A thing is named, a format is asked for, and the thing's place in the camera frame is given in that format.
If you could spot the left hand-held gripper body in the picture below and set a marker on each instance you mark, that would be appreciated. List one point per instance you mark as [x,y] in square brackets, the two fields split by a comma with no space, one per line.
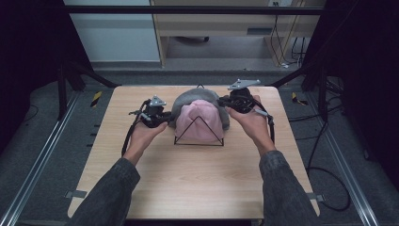
[152,116]

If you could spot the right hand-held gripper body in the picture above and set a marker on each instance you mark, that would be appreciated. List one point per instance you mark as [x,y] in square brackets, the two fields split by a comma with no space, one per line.
[241,99]

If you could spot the pink knit beanie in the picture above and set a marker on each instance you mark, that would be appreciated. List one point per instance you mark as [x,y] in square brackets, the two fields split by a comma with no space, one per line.
[194,108]

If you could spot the grey knit beanie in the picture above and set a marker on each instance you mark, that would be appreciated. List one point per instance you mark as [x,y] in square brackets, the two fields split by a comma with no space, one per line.
[194,94]

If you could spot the person's left hand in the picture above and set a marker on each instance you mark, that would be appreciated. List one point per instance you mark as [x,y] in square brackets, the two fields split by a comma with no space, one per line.
[142,136]

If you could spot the person's right hand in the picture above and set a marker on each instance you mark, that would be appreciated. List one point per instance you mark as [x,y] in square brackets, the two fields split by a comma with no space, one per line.
[254,125]

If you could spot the black metal stand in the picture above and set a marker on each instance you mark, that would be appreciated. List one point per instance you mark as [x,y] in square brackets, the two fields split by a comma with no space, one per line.
[323,94]
[62,91]

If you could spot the white cabinet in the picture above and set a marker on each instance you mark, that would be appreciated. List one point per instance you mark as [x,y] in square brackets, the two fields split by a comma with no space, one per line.
[116,34]

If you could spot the black horizontal frame bar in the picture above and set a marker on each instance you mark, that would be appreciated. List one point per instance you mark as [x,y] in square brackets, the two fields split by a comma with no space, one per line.
[194,10]

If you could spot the grey metal table bracket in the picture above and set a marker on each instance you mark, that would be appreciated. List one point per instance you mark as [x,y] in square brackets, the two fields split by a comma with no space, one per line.
[316,197]
[75,194]

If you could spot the aluminium floor rail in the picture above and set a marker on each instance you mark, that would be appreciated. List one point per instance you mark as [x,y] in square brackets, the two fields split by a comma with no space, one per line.
[342,157]
[40,153]

